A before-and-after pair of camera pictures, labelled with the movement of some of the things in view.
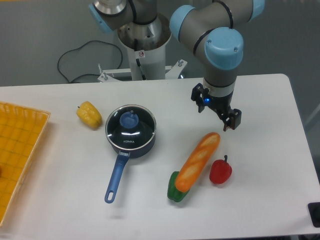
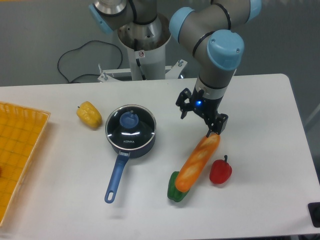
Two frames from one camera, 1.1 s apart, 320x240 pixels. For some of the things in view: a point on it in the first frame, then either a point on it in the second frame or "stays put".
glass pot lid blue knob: (130, 127) stays put
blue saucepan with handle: (130, 130) stays put
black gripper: (222, 104) → (207, 108)
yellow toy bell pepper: (88, 113) stays put
